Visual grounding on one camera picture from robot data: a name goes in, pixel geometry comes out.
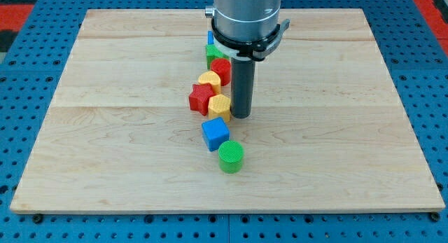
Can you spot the blue block behind arm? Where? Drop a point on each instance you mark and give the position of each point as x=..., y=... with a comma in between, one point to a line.
x=210, y=38

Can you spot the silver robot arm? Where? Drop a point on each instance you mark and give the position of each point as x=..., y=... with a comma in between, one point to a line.
x=244, y=20

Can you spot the red star block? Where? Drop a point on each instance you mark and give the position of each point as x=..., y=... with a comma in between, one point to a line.
x=199, y=97

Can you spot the green star block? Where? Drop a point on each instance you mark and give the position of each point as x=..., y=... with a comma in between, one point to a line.
x=213, y=53

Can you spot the yellow hexagon block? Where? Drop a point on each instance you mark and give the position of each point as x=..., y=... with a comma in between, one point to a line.
x=219, y=106

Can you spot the blue cube block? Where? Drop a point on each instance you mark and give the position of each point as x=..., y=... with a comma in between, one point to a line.
x=215, y=132

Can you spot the green cylinder block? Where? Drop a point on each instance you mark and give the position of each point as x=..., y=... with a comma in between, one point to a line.
x=231, y=156

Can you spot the yellow heart block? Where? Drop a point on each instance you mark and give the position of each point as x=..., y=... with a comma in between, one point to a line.
x=213, y=79

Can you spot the red cylinder block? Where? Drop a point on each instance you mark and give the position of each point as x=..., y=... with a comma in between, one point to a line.
x=222, y=67

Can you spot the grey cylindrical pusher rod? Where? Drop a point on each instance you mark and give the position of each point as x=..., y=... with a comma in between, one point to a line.
x=242, y=80

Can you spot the wooden board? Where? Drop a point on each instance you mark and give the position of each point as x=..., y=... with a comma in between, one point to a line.
x=327, y=131

